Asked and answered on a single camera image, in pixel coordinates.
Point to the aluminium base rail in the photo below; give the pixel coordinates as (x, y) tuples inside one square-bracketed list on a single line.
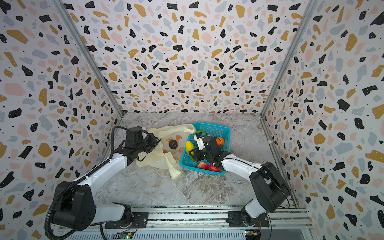
[(211, 223)]

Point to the teal plastic basket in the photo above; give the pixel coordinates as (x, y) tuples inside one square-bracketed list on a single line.
[(211, 130)]

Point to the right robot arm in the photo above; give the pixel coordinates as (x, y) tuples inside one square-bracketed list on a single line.
[(270, 188)]

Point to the green round fruit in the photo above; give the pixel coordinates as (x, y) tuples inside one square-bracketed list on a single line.
[(200, 134)]

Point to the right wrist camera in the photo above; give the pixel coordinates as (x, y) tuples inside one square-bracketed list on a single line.
[(200, 142)]

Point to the orange tangerine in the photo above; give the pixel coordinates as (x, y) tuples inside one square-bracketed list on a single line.
[(220, 141)]

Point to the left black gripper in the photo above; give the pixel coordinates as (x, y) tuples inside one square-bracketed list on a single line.
[(153, 142)]

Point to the pink peach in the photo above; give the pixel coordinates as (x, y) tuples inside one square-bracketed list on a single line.
[(203, 166)]

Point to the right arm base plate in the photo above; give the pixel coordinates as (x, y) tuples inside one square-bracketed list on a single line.
[(240, 219)]

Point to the yellow mango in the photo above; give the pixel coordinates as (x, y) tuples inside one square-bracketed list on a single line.
[(189, 147)]

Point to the translucent yellowish plastic bag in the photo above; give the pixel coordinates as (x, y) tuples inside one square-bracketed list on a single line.
[(162, 157)]

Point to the dark purple fruit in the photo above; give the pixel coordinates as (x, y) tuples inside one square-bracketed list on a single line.
[(173, 144)]

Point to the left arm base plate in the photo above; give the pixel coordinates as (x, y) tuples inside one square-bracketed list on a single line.
[(135, 220)]

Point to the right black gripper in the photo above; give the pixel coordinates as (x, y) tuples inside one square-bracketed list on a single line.
[(205, 148)]

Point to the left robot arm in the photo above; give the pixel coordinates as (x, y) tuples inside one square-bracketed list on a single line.
[(73, 205)]

